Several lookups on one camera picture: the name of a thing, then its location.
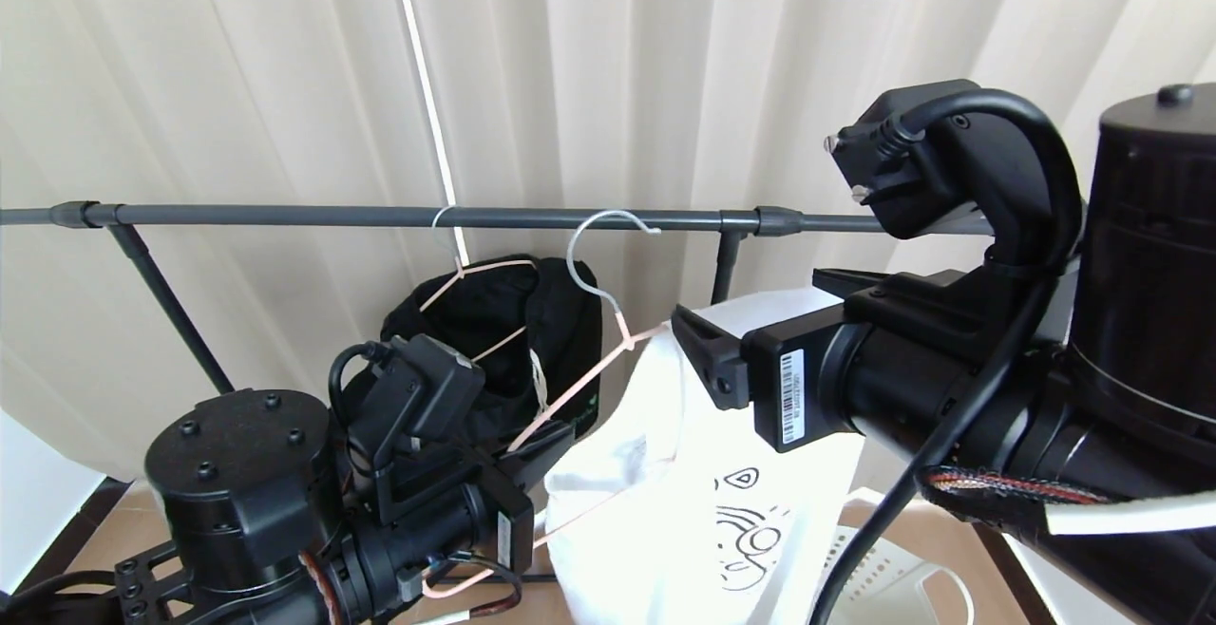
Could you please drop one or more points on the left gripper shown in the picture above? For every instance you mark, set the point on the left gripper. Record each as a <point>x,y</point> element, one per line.
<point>427,530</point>

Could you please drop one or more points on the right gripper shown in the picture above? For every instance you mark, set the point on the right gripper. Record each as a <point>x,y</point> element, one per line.
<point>807,397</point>

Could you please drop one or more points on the white garment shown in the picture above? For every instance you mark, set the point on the white garment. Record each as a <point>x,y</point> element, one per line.
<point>684,454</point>

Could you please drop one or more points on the pink clothes hanger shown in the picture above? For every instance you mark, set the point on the pink clothes hanger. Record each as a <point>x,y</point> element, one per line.
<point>627,340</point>
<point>494,266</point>

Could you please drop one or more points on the black shorts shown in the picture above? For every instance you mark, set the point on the black shorts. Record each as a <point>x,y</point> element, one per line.
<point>494,321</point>

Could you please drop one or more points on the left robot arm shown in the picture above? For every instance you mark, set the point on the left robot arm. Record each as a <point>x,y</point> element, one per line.
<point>237,482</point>

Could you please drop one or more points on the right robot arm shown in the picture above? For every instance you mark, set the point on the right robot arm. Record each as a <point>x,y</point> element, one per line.
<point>1140,274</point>

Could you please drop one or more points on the white laundry basket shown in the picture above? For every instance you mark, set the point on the white laundry basket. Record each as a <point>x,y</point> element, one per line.
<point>883,568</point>

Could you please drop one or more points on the black clothes rack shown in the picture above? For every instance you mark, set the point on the black clothes rack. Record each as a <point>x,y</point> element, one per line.
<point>285,217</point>

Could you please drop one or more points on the beige curtain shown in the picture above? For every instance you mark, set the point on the beige curtain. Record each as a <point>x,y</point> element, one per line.
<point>760,55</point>

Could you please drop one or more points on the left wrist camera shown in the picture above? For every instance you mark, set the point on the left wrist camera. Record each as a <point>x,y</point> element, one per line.
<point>418,397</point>

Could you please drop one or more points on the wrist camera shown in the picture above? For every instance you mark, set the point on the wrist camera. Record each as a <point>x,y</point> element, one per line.
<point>418,397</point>
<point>950,160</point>

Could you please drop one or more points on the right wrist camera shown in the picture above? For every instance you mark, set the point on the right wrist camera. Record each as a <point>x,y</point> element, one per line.
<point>950,160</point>

